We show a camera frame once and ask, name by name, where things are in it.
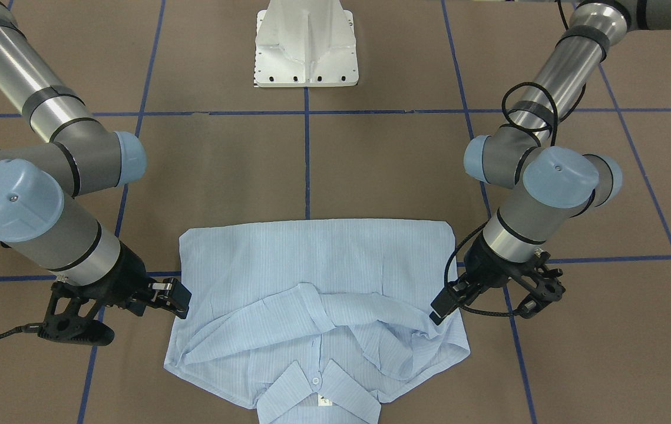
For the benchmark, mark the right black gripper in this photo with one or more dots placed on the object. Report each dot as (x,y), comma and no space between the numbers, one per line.
(124,278)

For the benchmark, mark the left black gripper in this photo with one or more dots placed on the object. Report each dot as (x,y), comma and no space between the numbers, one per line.
(484,263)

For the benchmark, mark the light blue button shirt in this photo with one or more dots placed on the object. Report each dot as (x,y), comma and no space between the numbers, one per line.
(315,321)

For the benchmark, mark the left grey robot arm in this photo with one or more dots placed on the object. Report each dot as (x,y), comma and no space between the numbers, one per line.
(549,184)

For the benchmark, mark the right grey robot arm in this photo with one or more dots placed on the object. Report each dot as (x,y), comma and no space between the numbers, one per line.
(39,215)

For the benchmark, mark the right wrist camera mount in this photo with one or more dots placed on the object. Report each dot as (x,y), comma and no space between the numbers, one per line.
(70,317)

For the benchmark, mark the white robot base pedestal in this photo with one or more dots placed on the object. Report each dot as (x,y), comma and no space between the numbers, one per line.
(305,44)

